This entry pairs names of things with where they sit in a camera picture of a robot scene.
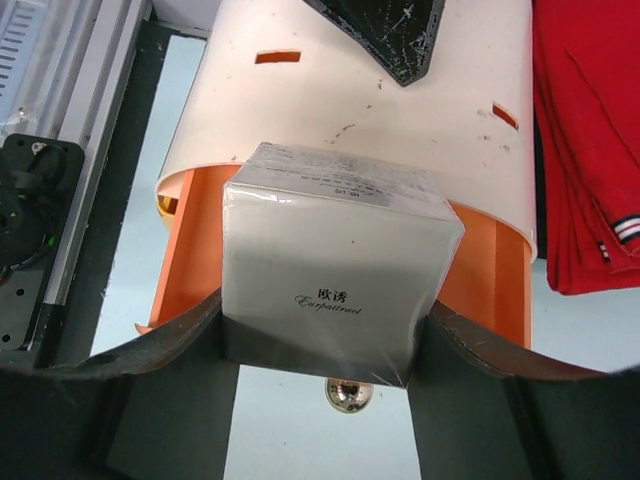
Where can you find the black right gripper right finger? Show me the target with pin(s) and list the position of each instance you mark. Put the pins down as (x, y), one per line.
(485, 408)

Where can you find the yellow drum drawer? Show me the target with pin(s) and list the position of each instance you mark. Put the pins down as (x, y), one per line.
(167, 206)

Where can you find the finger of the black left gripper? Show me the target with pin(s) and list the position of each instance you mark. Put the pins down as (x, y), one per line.
(399, 34)

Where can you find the red garment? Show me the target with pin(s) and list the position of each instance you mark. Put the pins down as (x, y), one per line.
(586, 98)

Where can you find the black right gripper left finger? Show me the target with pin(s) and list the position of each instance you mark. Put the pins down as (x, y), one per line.
(157, 407)

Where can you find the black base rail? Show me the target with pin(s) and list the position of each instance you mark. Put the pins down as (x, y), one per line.
(99, 237)

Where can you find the beige cylindrical drum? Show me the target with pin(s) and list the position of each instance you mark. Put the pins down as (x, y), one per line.
(278, 72)

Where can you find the grey slotted cable duct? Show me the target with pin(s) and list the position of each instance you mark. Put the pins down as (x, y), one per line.
(24, 27)

